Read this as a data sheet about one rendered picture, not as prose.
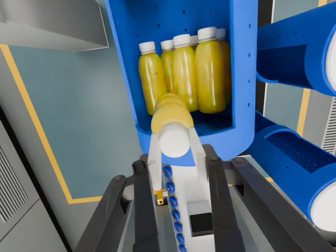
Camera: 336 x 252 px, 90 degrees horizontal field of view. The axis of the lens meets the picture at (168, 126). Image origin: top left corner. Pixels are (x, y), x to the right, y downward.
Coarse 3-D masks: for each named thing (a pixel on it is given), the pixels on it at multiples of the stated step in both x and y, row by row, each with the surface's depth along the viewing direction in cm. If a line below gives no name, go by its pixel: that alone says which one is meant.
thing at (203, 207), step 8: (192, 208) 72; (200, 208) 71; (208, 208) 70; (192, 216) 66; (200, 216) 66; (208, 216) 65; (192, 224) 63; (200, 224) 62; (208, 224) 62; (192, 232) 60; (200, 232) 60; (208, 232) 60; (192, 240) 61; (200, 240) 61
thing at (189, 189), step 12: (180, 168) 68; (192, 168) 68; (180, 180) 70; (192, 180) 70; (180, 192) 72; (192, 192) 73; (204, 192) 73; (168, 204) 85; (180, 204) 75; (180, 216) 77; (204, 240) 84
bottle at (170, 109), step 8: (160, 96) 34; (168, 96) 31; (176, 96) 33; (160, 104) 28; (168, 104) 25; (176, 104) 25; (184, 104) 29; (160, 112) 24; (168, 112) 23; (176, 112) 23; (184, 112) 24; (152, 120) 25; (160, 120) 23; (168, 120) 22; (176, 120) 22; (184, 120) 22; (192, 120) 25; (152, 128) 24; (160, 128) 22; (184, 128) 22
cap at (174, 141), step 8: (168, 128) 20; (176, 128) 20; (160, 136) 20; (168, 136) 20; (176, 136) 20; (184, 136) 20; (160, 144) 20; (168, 144) 20; (176, 144) 20; (184, 144) 20; (168, 152) 21; (176, 152) 21; (184, 152) 21
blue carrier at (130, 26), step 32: (128, 0) 40; (160, 0) 45; (192, 0) 44; (224, 0) 40; (256, 0) 27; (128, 32) 41; (160, 32) 47; (192, 32) 47; (256, 32) 29; (128, 64) 40; (128, 96) 38; (224, 128) 43; (192, 160) 31; (224, 160) 32
